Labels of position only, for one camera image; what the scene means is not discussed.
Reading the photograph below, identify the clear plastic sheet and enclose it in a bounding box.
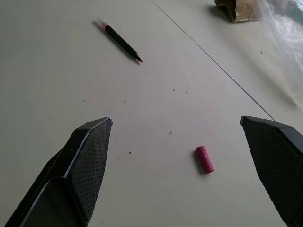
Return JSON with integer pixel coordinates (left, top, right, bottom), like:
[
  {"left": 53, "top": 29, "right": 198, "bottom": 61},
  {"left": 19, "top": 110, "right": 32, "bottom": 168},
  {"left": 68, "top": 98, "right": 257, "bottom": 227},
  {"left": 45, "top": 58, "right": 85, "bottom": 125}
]
[{"left": 257, "top": 0, "right": 303, "bottom": 106}]

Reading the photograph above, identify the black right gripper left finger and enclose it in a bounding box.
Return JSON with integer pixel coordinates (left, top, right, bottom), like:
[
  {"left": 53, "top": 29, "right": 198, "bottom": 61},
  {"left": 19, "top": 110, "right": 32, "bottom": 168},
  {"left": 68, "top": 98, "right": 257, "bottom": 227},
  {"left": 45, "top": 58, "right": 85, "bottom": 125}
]
[{"left": 4, "top": 116, "right": 114, "bottom": 227}]

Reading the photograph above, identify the brown cardboard box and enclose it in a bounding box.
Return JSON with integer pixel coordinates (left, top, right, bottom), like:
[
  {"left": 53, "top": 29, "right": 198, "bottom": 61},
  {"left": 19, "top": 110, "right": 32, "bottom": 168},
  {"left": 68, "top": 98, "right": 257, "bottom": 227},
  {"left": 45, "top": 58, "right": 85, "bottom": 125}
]
[{"left": 214, "top": 0, "right": 258, "bottom": 24}]

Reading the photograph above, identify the red pen cap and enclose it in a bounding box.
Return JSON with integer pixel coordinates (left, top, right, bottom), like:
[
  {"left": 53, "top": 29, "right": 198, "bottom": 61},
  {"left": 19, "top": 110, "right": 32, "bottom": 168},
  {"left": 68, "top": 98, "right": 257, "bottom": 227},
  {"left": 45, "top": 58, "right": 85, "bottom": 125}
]
[{"left": 195, "top": 146, "right": 214, "bottom": 175}]

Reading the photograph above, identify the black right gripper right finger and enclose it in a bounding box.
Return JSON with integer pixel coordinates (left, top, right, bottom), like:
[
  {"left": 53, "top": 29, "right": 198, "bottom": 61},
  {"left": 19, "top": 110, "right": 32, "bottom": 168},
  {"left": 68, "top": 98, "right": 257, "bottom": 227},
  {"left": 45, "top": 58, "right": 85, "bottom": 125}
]
[{"left": 240, "top": 115, "right": 303, "bottom": 227}]

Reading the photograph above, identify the black marker pen red tip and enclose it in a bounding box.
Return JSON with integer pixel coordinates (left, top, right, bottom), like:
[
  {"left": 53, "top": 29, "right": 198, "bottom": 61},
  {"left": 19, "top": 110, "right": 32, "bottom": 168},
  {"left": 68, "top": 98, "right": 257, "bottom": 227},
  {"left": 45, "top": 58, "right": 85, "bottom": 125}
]
[{"left": 92, "top": 17, "right": 143, "bottom": 64}]

